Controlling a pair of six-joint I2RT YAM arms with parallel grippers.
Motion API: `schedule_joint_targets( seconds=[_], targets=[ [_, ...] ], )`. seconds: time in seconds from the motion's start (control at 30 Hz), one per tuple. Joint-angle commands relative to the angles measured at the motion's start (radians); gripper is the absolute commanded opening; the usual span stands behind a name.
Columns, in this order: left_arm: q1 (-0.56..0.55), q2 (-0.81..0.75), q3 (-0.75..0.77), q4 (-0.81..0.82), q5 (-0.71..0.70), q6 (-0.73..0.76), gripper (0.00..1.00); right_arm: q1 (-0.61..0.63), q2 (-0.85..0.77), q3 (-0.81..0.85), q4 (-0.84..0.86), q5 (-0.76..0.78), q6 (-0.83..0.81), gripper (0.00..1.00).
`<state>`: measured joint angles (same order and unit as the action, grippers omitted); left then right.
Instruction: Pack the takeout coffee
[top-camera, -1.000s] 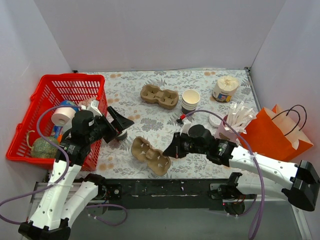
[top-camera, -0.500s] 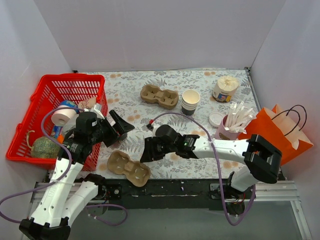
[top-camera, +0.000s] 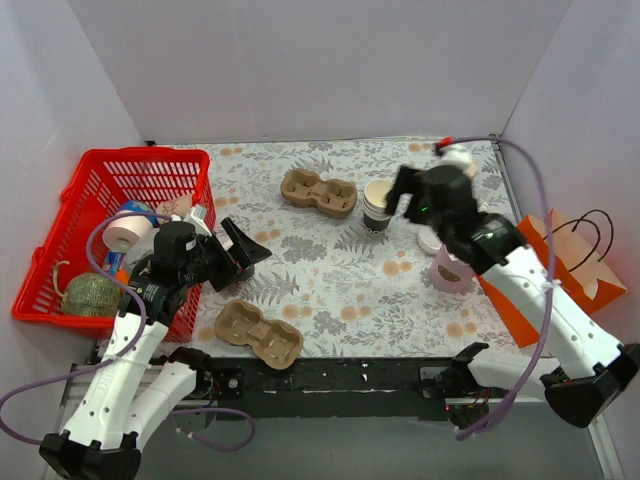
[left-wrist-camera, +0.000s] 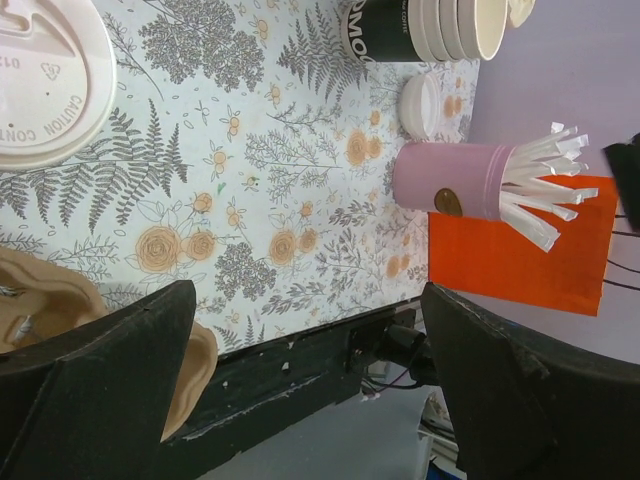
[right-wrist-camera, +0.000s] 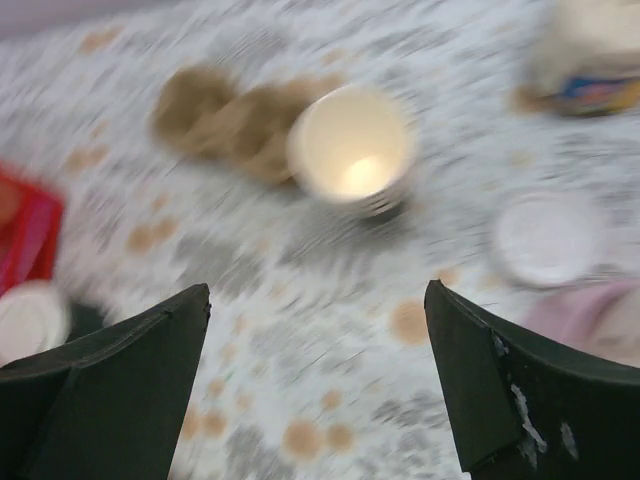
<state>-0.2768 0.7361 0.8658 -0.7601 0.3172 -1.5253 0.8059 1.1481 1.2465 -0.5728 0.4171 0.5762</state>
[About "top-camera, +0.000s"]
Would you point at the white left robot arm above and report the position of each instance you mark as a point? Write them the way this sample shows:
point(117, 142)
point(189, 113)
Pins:
point(105, 436)

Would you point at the beige patterned cup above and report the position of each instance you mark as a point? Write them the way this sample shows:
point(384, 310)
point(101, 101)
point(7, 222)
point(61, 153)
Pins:
point(179, 206)

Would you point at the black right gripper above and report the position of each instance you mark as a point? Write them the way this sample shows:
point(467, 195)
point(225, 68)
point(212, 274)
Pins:
point(406, 195)

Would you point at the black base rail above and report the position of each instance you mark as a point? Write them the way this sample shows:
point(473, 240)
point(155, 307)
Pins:
point(338, 387)

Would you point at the stack of white lids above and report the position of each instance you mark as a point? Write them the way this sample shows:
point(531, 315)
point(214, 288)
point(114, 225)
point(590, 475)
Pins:
point(428, 241)

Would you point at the stack of paper cups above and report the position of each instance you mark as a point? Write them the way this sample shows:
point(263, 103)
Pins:
point(374, 201)

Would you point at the crumpled grey paper bag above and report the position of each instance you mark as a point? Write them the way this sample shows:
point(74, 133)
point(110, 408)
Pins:
point(143, 247)

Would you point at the brown cardboard cup carrier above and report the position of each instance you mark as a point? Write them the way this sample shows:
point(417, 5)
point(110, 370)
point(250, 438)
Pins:
point(333, 197)

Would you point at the white tape roll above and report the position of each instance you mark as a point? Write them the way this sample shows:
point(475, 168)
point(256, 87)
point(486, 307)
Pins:
point(121, 234)

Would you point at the red plastic basket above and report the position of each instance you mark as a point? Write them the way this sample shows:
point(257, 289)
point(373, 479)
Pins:
point(99, 214)

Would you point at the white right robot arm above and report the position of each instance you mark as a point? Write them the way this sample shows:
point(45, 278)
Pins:
point(578, 368)

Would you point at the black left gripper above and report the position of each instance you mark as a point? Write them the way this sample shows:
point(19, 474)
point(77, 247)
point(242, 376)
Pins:
point(220, 262)

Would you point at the pink straw holder cup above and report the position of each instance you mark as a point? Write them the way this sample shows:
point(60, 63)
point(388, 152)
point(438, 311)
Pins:
point(449, 274)

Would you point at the floral table mat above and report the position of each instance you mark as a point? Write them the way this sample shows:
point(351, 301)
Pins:
point(349, 291)

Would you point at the orange paper bag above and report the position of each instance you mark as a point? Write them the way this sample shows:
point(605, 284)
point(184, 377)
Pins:
point(582, 272)

